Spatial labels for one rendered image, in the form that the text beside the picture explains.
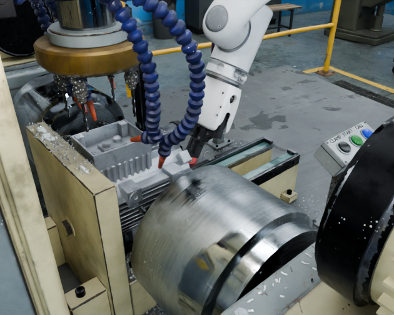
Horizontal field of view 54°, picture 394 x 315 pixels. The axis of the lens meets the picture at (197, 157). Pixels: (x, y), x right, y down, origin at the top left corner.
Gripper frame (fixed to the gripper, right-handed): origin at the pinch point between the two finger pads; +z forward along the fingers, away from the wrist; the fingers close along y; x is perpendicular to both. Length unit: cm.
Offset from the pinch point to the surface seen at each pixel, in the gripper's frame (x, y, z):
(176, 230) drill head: 21.0, -22.4, 6.8
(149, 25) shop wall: -301, 466, -63
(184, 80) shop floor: -232, 268, -8
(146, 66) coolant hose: 28.0, -11.9, -12.3
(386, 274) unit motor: 28, -49, -5
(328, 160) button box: -23.7, -17.4, -8.2
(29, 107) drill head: 21.4, 33.9, 7.4
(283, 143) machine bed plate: -65, 20, -4
